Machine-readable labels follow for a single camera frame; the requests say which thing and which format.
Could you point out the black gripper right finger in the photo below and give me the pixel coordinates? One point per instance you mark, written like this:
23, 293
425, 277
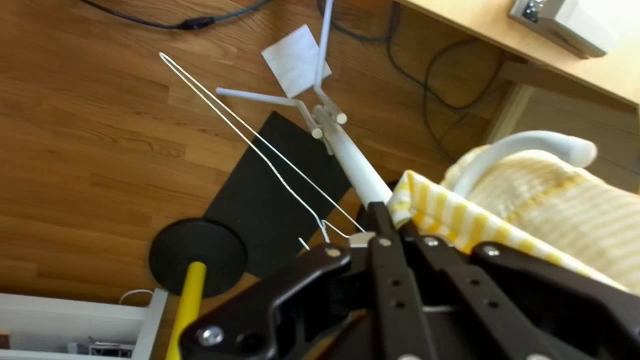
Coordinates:
532, 301

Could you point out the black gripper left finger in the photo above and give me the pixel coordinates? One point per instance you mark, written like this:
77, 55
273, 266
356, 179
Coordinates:
391, 293

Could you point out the yellow striped towel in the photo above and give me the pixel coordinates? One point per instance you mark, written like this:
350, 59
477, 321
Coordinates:
546, 206

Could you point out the black floor mat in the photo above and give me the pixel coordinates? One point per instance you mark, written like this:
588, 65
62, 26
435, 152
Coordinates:
281, 192

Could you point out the yellow pole with black base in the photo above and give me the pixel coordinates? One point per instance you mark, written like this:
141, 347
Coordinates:
201, 257

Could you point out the light wooden table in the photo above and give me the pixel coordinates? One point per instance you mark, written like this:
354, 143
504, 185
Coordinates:
587, 81

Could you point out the white paper sheet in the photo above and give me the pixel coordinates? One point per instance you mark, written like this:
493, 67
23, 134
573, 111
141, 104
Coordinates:
290, 61

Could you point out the white shelf unit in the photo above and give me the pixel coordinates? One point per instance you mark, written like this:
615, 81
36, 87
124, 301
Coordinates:
81, 326

